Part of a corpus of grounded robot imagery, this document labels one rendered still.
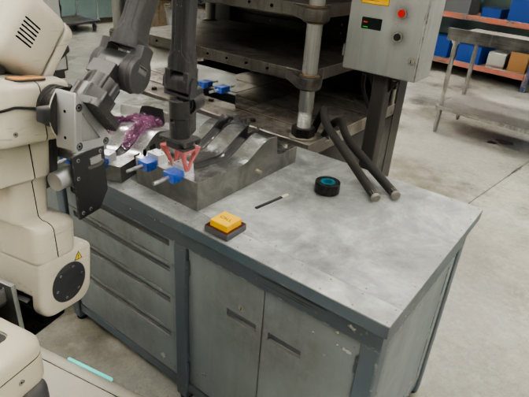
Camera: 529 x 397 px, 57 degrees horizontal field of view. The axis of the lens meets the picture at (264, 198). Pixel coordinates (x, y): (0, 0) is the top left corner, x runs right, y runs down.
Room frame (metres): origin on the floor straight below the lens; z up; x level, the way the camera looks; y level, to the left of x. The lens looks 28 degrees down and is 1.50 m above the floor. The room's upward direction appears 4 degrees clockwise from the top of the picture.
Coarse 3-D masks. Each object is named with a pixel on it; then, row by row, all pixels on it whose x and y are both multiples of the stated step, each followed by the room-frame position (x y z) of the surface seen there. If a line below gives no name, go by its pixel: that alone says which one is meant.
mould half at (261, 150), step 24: (216, 120) 1.60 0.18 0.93; (216, 144) 1.47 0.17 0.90; (264, 144) 1.44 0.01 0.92; (288, 144) 1.61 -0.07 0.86; (168, 168) 1.28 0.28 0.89; (216, 168) 1.31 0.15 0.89; (240, 168) 1.35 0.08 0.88; (264, 168) 1.45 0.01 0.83; (168, 192) 1.26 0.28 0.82; (192, 192) 1.21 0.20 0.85; (216, 192) 1.26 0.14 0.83
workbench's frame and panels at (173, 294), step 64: (64, 192) 1.57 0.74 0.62; (128, 256) 1.37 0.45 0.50; (192, 256) 1.19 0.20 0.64; (448, 256) 1.09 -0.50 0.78; (128, 320) 1.39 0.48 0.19; (192, 320) 1.20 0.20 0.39; (256, 320) 1.05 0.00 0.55; (320, 320) 0.92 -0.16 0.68; (192, 384) 1.20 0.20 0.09; (256, 384) 1.04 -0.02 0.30; (320, 384) 0.92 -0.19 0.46; (384, 384) 0.95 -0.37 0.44
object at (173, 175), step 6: (174, 162) 1.26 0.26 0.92; (180, 162) 1.26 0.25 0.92; (174, 168) 1.25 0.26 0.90; (180, 168) 1.25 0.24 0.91; (192, 168) 1.26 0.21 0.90; (168, 174) 1.22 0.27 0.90; (174, 174) 1.21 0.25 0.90; (180, 174) 1.23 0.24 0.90; (186, 174) 1.24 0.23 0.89; (156, 180) 1.18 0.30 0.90; (162, 180) 1.19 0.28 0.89; (168, 180) 1.22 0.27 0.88; (174, 180) 1.21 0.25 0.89; (180, 180) 1.23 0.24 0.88
